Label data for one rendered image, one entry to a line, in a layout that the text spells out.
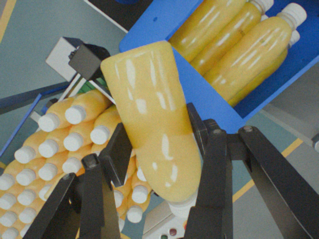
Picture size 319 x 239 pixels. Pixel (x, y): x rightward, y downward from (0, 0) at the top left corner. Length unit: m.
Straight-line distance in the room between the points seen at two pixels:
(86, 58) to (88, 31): 1.10
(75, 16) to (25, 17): 0.39
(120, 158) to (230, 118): 0.18
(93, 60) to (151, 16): 0.25
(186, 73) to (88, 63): 0.33
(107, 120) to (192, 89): 0.27
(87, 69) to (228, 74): 0.35
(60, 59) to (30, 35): 1.14
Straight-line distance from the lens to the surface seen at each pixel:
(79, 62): 0.54
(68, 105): 0.53
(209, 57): 0.39
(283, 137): 1.88
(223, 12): 0.36
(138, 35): 0.30
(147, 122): 0.17
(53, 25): 1.74
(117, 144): 0.17
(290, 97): 0.91
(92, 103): 0.48
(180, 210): 0.25
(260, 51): 0.36
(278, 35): 0.38
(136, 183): 0.53
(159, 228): 0.60
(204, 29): 0.35
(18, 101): 0.83
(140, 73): 0.16
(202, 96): 0.26
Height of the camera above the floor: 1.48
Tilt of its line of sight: 70 degrees down
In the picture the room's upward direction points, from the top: 169 degrees counter-clockwise
